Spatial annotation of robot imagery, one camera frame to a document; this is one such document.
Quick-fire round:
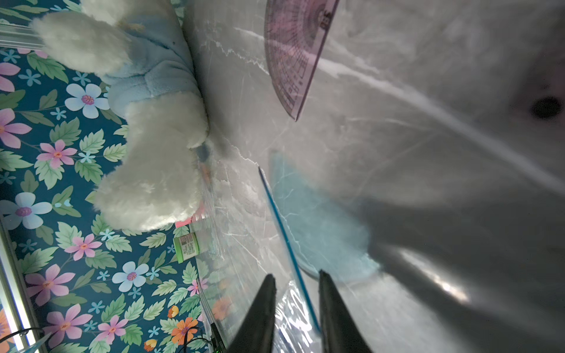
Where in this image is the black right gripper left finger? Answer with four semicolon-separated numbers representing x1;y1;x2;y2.
227;274;277;353

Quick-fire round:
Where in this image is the purple protractor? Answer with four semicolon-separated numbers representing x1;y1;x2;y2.
264;0;339;121

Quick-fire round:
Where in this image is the teal ruler set bag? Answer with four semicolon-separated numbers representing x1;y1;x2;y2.
193;149;385;353

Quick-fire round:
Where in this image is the purple wide triangle ruler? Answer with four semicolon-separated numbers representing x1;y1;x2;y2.
509;57;564;132

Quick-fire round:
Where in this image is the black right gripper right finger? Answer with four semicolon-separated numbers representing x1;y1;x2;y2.
319;270;372;353

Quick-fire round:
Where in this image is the green small jar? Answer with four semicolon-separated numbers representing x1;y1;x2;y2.
174;233;201;263

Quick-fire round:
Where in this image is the white teddy bear blue shirt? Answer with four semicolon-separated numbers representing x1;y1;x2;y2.
30;1;209;232

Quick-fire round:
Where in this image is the pink alarm clock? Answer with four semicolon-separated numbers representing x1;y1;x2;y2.
175;202;206;228

